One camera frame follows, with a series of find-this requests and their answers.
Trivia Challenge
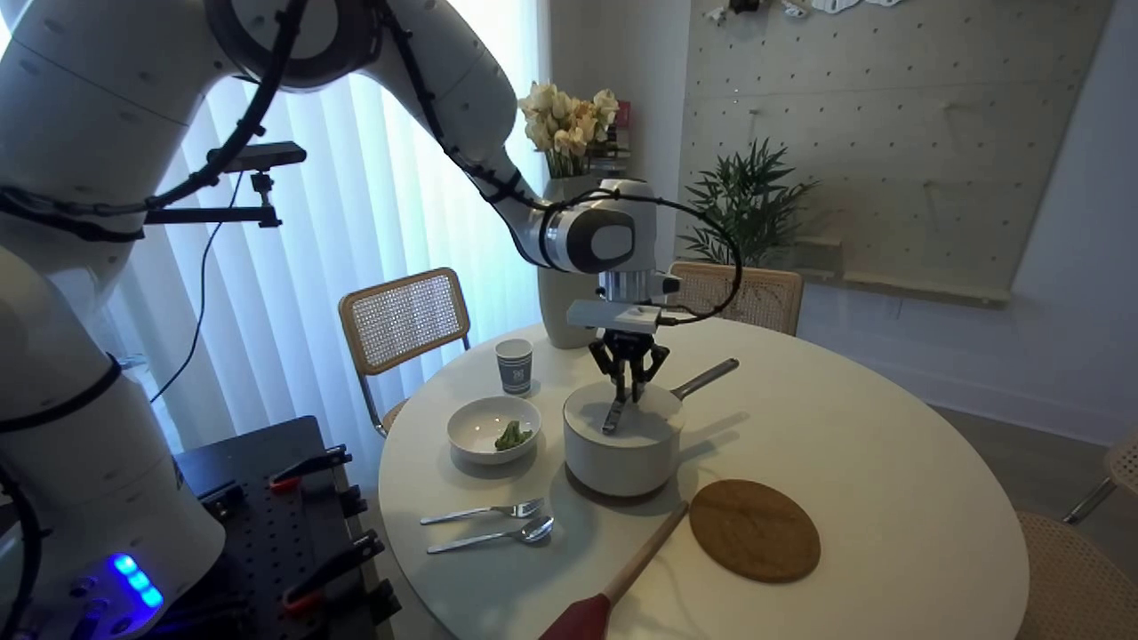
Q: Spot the green potted plant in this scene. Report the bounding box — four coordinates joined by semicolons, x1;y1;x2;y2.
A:
679;135;817;268

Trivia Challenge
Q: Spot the silver spoon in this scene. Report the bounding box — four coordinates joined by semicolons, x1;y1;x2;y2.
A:
424;511;562;557

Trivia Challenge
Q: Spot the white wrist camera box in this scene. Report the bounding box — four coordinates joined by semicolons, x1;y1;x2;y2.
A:
564;294;685;338

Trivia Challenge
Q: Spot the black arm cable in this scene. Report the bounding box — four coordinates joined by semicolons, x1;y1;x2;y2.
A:
0;0;315;247

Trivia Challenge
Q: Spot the black clamp orange handle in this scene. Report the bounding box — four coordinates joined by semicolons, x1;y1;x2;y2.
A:
262;440;360;500
280;530;390;614

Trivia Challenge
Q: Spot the red spatula wooden handle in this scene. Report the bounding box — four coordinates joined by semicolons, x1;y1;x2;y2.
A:
536;500;692;640

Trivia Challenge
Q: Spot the white sheer curtain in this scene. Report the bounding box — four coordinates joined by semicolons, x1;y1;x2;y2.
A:
94;0;556;478

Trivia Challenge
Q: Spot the wicker back wooden chair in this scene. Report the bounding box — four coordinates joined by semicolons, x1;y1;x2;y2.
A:
669;260;810;338
1012;438;1138;640
333;262;478;438

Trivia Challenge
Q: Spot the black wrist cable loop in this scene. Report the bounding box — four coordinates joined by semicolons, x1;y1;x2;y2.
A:
518;189;747;327

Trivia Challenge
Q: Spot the cream flower bunch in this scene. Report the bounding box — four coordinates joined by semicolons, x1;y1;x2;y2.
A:
517;83;625;183

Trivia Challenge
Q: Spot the green vegetable piece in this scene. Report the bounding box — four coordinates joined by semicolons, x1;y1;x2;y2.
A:
492;415;532;457

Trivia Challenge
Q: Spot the white bowl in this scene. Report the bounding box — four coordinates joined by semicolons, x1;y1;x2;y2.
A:
446;391;549;468

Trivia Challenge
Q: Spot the white and blue cup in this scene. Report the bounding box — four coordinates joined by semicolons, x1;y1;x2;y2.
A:
496;336;536;399

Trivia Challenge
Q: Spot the round brown cork lid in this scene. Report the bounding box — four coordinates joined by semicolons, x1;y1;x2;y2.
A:
685;478;824;586

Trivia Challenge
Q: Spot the white pot with handle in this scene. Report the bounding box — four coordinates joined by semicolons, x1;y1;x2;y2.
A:
557;356;742;500

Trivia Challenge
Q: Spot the black camera on boom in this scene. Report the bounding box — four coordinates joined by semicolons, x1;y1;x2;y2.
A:
144;135;308;230

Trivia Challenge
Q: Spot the beige pegboard wall panel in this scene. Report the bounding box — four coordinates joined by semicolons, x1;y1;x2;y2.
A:
679;0;1120;310

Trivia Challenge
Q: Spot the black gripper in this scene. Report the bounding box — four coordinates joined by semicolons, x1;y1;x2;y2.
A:
588;325;671;438

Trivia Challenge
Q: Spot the silver fork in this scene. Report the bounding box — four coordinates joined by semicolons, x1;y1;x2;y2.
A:
416;496;549;535

